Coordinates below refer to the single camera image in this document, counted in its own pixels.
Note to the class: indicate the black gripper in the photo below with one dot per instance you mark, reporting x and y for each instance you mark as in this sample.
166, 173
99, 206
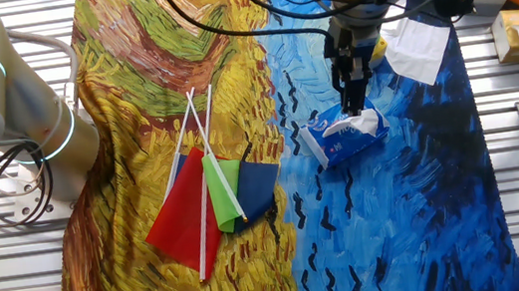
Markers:
353, 55

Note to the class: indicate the white paper napkin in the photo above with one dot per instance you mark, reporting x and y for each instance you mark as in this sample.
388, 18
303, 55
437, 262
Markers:
420, 51
362, 123

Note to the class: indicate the blue tissue pack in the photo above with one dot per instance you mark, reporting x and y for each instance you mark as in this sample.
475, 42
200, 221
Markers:
345, 146

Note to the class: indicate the painted blue yellow tablecloth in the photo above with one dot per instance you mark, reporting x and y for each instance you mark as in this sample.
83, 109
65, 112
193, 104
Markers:
400, 222

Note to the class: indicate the navy blue flag white stick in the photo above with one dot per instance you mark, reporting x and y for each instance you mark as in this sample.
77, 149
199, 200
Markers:
255, 191

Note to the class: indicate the green flag white stick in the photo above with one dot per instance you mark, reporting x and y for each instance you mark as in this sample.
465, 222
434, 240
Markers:
220, 191

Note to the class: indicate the red flag white stick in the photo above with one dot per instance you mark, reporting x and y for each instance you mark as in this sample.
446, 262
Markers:
180, 226

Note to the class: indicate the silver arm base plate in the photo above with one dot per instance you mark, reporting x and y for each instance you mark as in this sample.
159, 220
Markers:
61, 207

